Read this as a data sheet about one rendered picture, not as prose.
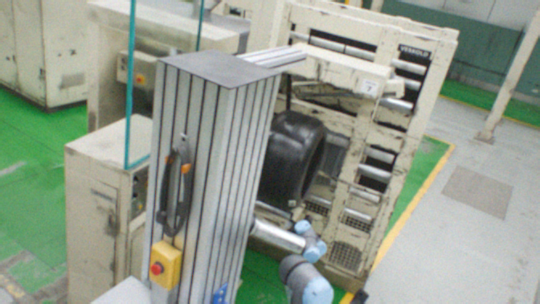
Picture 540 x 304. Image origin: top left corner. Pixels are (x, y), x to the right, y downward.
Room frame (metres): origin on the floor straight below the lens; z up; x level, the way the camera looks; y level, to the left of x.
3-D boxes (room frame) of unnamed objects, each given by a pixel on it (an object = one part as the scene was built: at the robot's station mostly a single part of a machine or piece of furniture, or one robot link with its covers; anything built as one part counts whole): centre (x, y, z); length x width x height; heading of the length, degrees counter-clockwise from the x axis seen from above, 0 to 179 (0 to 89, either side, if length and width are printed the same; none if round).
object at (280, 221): (2.24, -0.06, 0.84); 0.36 x 0.09 x 0.06; 72
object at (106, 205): (2.05, 0.70, 0.63); 0.56 x 0.41 x 1.27; 162
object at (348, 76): (2.62, -0.32, 1.71); 0.61 x 0.25 x 0.15; 72
